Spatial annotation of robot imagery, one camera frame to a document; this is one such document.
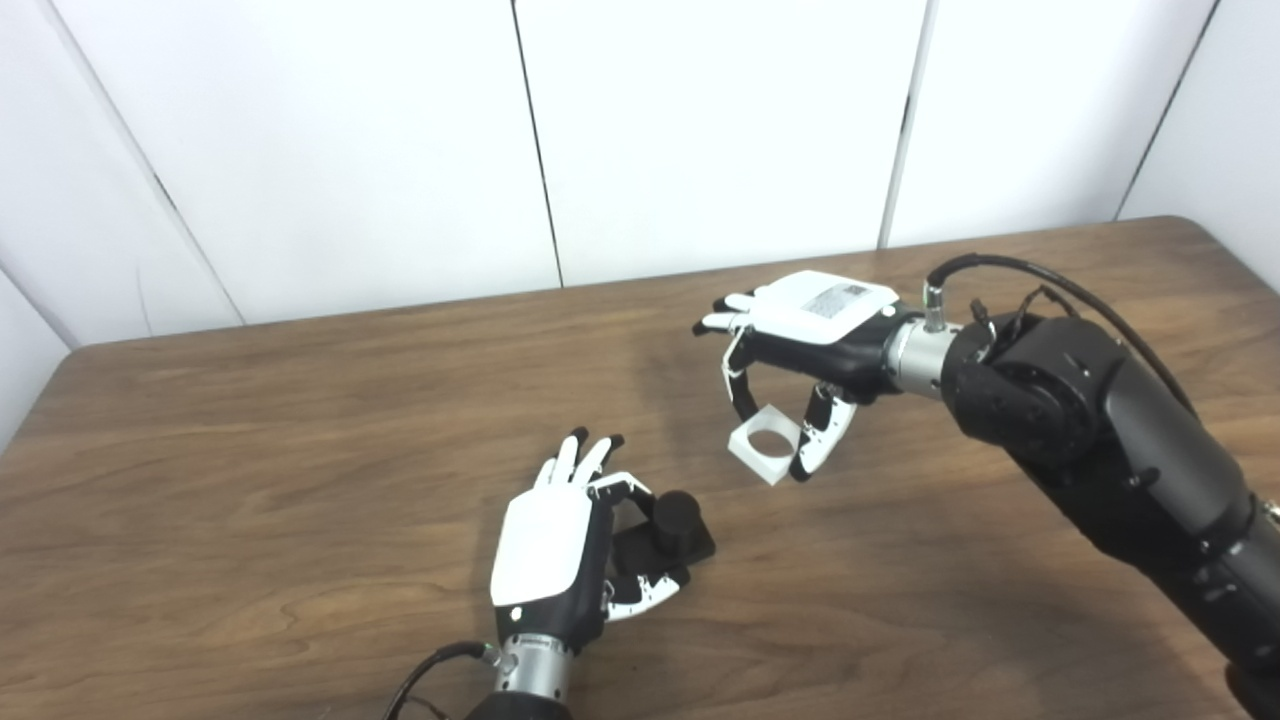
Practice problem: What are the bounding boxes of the white square piece with hole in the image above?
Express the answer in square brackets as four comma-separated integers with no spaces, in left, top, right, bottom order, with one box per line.
[727,403,803,487]

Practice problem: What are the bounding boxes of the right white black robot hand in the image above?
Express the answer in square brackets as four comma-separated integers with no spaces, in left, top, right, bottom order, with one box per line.
[692,270,916,483]

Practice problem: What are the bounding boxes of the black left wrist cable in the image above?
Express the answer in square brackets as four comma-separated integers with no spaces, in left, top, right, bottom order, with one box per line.
[383,640,501,720]

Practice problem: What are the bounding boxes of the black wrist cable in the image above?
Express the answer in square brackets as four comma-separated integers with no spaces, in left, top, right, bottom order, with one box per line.
[383,640,501,720]
[922,253,1201,421]

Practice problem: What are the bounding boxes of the black peg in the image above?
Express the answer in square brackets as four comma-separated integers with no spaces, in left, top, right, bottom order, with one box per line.
[612,490,718,576]

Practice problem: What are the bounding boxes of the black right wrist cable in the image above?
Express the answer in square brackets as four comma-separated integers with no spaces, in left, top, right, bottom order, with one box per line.
[922,253,1201,421]

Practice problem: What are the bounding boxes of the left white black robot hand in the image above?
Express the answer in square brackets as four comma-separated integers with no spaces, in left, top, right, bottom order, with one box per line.
[490,428,693,651]

